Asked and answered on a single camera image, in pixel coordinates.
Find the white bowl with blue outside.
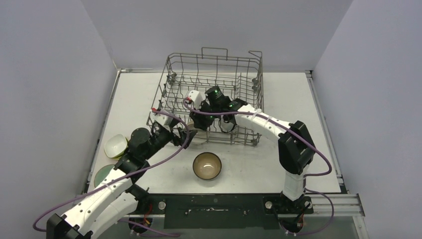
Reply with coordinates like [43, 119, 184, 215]
[218, 116, 236, 133]

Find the pale green plate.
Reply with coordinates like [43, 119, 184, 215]
[94, 164, 114, 188]

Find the white bowl with tan outside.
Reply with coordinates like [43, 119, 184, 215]
[187, 121, 207, 144]

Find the beige bowl with black outside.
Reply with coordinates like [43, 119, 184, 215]
[193, 152, 222, 181]

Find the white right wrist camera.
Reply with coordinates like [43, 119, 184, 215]
[185, 90, 206, 110]

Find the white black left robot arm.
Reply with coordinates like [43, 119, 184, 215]
[46, 119, 198, 239]

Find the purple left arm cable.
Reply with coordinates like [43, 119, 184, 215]
[32, 108, 191, 238]

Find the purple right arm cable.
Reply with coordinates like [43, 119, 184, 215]
[182, 97, 334, 237]

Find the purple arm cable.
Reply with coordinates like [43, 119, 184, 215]
[182, 97, 334, 237]
[32, 108, 191, 238]

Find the white square bowl green outside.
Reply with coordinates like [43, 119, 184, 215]
[104, 134, 128, 158]

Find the grey wire dish rack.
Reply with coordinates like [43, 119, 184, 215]
[153, 47, 264, 146]

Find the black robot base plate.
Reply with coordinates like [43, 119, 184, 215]
[129, 193, 314, 230]

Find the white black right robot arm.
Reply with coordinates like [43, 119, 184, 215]
[184, 86, 315, 214]

